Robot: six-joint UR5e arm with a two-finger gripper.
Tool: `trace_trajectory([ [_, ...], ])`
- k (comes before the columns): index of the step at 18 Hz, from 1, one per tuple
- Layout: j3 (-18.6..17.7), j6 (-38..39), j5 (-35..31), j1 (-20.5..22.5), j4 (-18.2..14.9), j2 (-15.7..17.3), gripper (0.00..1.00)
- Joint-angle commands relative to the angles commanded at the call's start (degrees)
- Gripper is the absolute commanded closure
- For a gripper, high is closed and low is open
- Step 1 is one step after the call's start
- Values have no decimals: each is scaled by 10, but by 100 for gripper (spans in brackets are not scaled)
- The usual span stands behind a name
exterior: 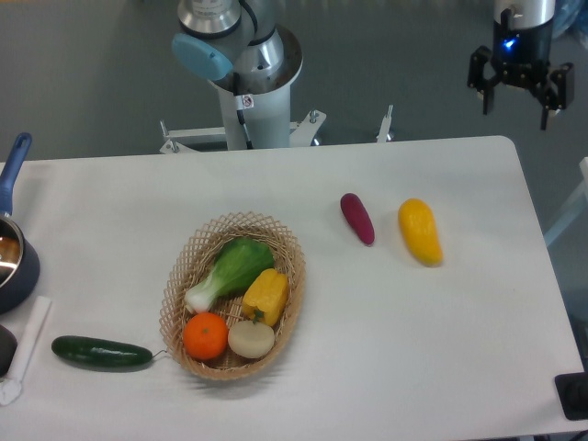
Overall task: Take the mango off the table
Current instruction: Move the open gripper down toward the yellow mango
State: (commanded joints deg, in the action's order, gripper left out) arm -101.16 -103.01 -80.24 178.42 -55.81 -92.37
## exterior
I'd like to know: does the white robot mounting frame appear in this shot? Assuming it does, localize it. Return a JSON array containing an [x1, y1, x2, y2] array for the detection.
[[159, 104, 394, 154]]

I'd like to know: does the black device at edge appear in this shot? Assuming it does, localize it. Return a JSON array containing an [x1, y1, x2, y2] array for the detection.
[[554, 372, 588, 421]]

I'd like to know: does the white plastic tool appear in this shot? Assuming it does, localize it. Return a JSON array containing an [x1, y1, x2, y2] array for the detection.
[[1, 296, 51, 406]]

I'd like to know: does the orange fruit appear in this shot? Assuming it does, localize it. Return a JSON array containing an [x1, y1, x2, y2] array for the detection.
[[182, 312, 229, 361]]

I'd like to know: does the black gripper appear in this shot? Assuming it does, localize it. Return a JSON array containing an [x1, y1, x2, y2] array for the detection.
[[467, 0, 575, 130]]

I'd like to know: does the dark green cucumber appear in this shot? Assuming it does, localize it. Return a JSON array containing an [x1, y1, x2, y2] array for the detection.
[[51, 335, 153, 372]]

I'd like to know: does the green bok choy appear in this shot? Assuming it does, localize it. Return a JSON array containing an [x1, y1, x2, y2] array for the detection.
[[184, 237, 275, 313]]

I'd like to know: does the yellow mango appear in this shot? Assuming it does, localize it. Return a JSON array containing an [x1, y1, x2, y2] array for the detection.
[[398, 198, 444, 266]]

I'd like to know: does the woven wicker basket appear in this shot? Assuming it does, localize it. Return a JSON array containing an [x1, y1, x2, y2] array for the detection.
[[160, 212, 306, 380]]

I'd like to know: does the yellow bell pepper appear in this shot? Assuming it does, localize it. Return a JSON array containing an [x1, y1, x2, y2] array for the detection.
[[242, 268, 289, 327]]

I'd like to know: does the dark round object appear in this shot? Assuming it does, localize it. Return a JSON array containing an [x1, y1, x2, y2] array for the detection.
[[0, 325, 17, 377]]

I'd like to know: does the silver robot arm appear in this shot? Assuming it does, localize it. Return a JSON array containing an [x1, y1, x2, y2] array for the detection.
[[166, 1, 574, 151]]

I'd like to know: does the white furniture frame right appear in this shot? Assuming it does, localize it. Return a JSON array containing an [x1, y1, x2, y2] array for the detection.
[[543, 157, 587, 247]]

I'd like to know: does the purple sweet potato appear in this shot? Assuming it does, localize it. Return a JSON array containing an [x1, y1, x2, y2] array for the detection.
[[340, 193, 375, 246]]

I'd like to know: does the white onion half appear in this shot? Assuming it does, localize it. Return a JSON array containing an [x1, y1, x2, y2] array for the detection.
[[228, 321, 275, 359]]

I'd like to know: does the blue saucepan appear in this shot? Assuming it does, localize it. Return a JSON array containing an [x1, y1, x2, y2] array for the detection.
[[1, 132, 40, 314]]

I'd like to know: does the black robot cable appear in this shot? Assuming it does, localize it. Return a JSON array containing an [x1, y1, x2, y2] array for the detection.
[[232, 72, 254, 151]]

